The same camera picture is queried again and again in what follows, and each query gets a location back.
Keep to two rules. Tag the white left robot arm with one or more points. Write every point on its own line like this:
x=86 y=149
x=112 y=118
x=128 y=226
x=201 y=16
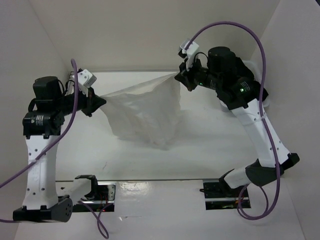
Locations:
x=42 y=203

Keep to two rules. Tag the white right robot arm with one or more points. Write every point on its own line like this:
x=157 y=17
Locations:
x=269 y=148

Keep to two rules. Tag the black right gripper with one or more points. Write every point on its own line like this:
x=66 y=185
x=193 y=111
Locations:
x=190 y=85

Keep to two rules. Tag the white perforated plastic basket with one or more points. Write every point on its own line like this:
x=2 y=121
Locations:
x=253 y=66

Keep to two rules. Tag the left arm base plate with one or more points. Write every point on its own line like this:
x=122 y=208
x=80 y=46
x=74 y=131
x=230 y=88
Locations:
x=101 y=196

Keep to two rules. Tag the white pleated skirt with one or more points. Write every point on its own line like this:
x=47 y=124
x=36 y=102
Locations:
x=147 y=112

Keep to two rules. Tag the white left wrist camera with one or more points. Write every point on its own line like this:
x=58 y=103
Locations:
x=85 y=79

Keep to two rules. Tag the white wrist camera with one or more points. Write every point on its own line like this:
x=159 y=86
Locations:
x=85 y=79
x=187 y=51

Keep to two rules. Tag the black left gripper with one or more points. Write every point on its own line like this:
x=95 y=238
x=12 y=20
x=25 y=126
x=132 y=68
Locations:
x=93 y=102

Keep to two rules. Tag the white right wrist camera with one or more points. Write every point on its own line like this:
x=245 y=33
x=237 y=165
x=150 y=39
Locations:
x=187 y=51

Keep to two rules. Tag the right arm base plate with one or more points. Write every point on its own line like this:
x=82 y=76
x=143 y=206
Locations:
x=218 y=197

